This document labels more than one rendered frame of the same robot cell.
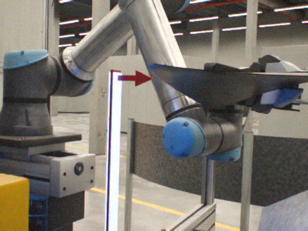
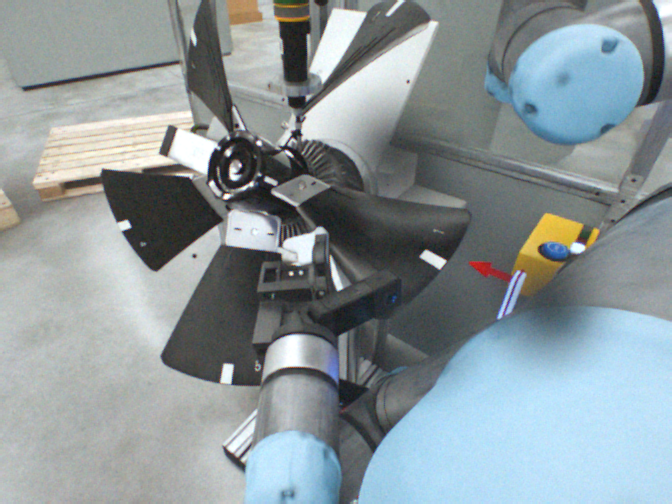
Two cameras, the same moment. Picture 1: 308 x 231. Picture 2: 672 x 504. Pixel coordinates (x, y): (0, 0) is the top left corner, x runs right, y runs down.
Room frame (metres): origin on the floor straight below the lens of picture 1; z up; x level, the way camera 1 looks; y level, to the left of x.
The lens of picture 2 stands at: (1.00, -0.09, 1.53)
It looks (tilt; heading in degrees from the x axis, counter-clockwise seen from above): 40 degrees down; 191
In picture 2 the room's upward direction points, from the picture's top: straight up
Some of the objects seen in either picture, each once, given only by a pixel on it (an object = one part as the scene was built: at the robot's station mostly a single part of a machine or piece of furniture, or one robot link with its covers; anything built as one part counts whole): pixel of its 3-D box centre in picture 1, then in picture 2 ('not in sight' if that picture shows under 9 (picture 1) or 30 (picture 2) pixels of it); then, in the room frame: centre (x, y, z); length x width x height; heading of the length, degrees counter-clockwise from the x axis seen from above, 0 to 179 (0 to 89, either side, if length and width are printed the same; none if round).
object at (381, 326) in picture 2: not in sight; (384, 301); (-0.11, -0.12, 0.42); 0.04 x 0.04 x 0.83; 64
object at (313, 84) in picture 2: not in sight; (294, 46); (0.43, -0.26, 1.40); 0.09 x 0.07 x 0.10; 9
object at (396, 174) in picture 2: not in sight; (381, 172); (-0.17, -0.18, 0.92); 0.17 x 0.16 x 0.11; 154
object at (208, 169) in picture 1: (208, 168); not in sight; (1.07, -0.16, 0.96); 0.03 x 0.03 x 0.20; 64
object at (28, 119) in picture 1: (25, 115); not in sight; (1.07, 0.35, 1.09); 0.15 x 0.15 x 0.10
